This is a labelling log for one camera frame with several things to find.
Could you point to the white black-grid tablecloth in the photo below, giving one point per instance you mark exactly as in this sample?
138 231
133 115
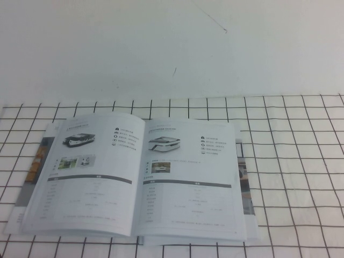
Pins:
295 174

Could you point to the robot product catalogue book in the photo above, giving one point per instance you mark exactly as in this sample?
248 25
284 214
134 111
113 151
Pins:
139 174

